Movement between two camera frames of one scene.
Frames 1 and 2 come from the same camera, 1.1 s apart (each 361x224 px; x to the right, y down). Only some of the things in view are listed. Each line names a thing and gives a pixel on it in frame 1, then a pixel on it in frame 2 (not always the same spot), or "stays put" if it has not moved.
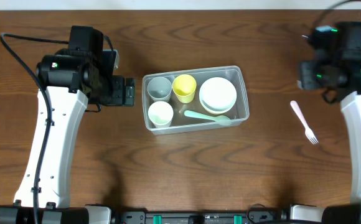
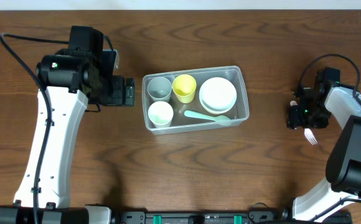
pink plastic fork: (309, 132) stays put
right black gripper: (305, 76) → (294, 118)
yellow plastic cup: (184, 86) stays put
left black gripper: (129, 91) stays put
